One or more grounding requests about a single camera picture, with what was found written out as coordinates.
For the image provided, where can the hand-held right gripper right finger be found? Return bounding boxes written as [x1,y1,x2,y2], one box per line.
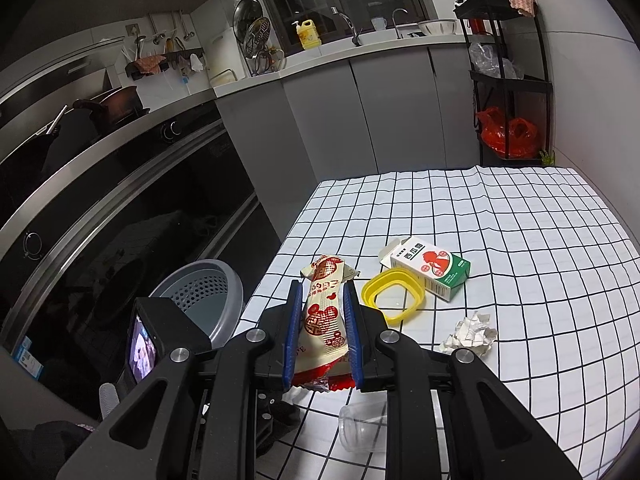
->
[341,287,583,480]

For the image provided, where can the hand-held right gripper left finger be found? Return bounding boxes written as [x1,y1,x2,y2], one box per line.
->
[57,280,306,480]

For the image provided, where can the cream red snack wrapper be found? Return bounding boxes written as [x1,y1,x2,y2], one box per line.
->
[292,255,361,393]

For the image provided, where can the grey perforated basket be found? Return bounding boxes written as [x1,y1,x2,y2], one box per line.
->
[149,259,244,351]

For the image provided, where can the yellow plastic lid ring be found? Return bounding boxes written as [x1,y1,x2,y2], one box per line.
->
[361,268,426,325]

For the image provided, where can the clear plastic cup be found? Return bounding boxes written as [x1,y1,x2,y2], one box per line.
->
[338,400,390,453]

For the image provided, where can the white green cardboard box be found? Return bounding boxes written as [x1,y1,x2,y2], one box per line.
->
[378,237,472,303]

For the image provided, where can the crumpled white paper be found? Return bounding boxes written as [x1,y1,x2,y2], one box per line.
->
[440,311,499,358]

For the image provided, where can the black steel cooker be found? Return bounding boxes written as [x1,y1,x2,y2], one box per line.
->
[0,87,281,421]

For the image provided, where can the blue white small boxes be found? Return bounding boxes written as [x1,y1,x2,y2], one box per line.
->
[12,337,46,378]

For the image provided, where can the white black checked tablecloth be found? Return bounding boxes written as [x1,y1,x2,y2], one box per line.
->
[240,164,640,480]

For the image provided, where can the dark wok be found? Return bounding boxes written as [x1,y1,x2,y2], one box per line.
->
[72,85,151,121]

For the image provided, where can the grey kitchen cabinets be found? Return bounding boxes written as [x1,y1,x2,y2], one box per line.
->
[215,42,481,196]

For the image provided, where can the red plastic bag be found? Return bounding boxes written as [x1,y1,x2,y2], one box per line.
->
[475,107,541,157]

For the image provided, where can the pink cloth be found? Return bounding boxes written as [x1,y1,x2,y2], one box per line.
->
[135,55,168,76]

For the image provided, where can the range hood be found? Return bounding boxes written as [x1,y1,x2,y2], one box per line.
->
[0,0,238,111]

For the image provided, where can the white cutting board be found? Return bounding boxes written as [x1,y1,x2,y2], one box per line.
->
[206,27,246,86]

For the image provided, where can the yellow detergent bottle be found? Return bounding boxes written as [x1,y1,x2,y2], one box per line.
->
[292,18,322,51]

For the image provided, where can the black metal shelf rack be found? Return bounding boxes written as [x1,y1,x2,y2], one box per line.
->
[454,0,555,166]

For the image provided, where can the patterned round plate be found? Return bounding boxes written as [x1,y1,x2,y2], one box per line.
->
[243,16,273,56]

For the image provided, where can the steel kitchen faucet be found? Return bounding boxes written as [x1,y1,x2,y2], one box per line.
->
[330,6,363,47]

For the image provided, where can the black utensil rail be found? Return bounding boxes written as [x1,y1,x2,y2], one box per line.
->
[125,50,206,81]

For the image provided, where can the wire dish rack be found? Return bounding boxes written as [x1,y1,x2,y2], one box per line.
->
[245,44,287,77]

